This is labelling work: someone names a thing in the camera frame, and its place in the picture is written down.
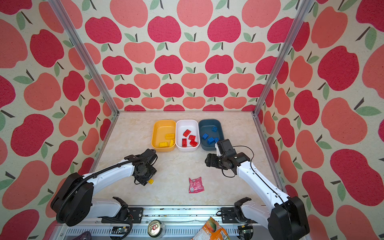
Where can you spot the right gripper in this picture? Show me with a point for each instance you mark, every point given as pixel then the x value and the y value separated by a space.
pixel 210 160

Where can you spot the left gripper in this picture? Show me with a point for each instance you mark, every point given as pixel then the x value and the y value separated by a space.
pixel 144 181

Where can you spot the dark teal plastic bin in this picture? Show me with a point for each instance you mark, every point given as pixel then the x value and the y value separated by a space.
pixel 205 127

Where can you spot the yellow plastic bin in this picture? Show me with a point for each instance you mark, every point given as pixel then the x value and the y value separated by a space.
pixel 161 128

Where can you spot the red small lego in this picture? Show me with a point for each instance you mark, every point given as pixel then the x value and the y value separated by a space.
pixel 192 138

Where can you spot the red long lego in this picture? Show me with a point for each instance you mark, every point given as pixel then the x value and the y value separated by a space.
pixel 184 143

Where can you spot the white plastic bin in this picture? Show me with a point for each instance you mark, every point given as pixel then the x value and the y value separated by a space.
pixel 183 125

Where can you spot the yellow long lego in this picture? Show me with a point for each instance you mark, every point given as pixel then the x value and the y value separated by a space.
pixel 170 136

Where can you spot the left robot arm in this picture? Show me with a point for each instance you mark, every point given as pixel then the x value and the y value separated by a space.
pixel 75 199

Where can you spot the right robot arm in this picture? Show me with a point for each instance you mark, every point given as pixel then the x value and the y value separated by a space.
pixel 283 216

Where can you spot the pink snack packet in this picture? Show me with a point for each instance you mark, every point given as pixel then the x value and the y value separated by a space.
pixel 196 186

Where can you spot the soda can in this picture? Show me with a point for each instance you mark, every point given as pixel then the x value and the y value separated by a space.
pixel 156 229

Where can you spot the green circuit board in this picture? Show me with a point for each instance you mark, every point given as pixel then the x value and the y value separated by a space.
pixel 118 230

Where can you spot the orange snack bag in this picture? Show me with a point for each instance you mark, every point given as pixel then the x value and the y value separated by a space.
pixel 211 231

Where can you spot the dark purple object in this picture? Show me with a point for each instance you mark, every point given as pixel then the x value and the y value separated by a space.
pixel 84 236

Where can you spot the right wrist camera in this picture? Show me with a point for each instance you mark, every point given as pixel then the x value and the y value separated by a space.
pixel 225 149

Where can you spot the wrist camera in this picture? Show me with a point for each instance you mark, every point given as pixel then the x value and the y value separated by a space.
pixel 225 149
pixel 149 157

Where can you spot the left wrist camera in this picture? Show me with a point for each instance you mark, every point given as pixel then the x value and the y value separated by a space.
pixel 149 157

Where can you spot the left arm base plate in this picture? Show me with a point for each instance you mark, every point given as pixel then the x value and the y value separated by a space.
pixel 133 214

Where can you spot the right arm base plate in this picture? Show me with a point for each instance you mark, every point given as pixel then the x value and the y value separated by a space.
pixel 233 215

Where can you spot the aluminium front rail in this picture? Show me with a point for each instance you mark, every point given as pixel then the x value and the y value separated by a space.
pixel 182 223

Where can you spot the right aluminium post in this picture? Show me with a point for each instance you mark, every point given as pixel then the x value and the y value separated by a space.
pixel 286 47

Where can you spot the aluminium post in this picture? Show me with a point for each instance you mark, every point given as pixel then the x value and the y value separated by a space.
pixel 71 31
pixel 286 47

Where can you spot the left aluminium post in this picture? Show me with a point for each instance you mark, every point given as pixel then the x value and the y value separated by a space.
pixel 71 31

